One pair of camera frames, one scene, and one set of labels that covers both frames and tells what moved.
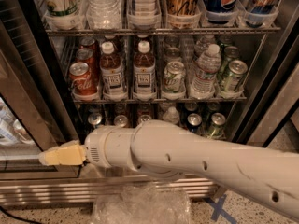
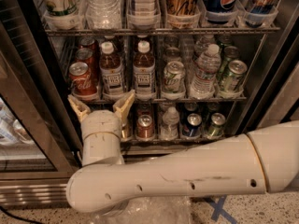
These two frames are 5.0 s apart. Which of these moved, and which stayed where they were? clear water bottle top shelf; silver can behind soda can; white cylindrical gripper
Moved: white cylindrical gripper
Stayed: silver can behind soda can; clear water bottle top shelf
